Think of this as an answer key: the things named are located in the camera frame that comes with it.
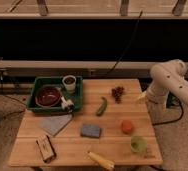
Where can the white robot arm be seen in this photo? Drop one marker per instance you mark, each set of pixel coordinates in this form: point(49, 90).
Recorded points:
point(168, 77)

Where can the white cup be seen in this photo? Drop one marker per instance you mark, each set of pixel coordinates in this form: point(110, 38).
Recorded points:
point(69, 82)

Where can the green plastic cup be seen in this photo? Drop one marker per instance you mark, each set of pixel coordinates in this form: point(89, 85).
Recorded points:
point(138, 144)

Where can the bunch of dark grapes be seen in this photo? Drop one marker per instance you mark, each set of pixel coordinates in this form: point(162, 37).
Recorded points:
point(117, 93)

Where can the white dish brush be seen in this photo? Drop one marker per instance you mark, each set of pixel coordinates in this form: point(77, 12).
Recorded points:
point(67, 105)

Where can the green plastic tray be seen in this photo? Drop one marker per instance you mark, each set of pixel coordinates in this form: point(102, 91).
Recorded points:
point(76, 97)

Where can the blue sponge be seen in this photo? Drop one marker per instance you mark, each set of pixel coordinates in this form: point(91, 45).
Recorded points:
point(90, 130)

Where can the dark red bowl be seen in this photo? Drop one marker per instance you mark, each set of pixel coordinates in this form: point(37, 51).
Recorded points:
point(47, 96)

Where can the orange round fruit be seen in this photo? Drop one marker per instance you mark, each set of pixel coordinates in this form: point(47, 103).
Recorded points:
point(127, 126)

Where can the grey folded cloth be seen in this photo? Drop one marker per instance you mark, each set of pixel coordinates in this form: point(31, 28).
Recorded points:
point(53, 125)

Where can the wooden block box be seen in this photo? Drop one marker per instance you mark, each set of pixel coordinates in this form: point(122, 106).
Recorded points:
point(46, 149)

